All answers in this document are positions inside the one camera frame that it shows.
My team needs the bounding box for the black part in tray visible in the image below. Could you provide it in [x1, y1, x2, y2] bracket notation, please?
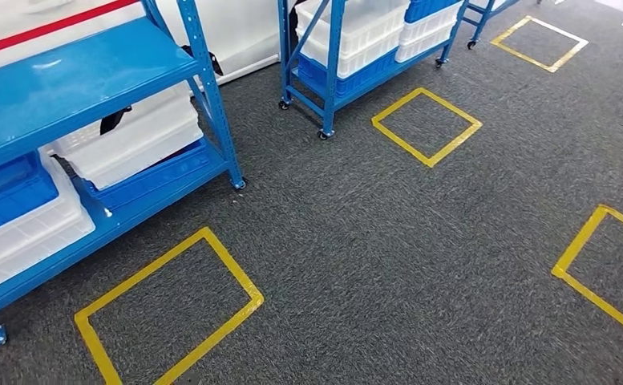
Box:
[99, 106, 133, 136]

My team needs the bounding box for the red barrier belt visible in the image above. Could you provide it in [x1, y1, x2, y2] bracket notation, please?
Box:
[0, 0, 140, 60]

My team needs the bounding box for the blue wheeled shelf rack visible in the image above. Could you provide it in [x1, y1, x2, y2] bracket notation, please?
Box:
[462, 0, 522, 51]
[277, 0, 471, 141]

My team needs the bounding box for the blue plastic bin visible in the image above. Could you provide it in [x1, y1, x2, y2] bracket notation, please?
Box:
[296, 48, 400, 100]
[0, 152, 60, 241]
[403, 0, 463, 24]
[79, 139, 214, 212]

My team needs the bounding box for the white plastic tray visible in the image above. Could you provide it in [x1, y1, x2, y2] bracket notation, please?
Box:
[0, 151, 96, 302]
[51, 82, 204, 191]

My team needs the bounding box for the black strap object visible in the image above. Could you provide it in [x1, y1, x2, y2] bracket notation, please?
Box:
[181, 45, 225, 77]

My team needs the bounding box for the white car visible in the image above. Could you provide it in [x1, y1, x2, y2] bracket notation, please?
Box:
[0, 0, 283, 87]

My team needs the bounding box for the blue metal shelf rack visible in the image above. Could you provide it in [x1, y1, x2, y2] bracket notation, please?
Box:
[0, 0, 247, 349]

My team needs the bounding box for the white plastic crate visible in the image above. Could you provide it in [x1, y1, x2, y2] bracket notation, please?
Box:
[296, 26, 404, 79]
[398, 2, 463, 47]
[295, 0, 411, 58]
[394, 23, 457, 64]

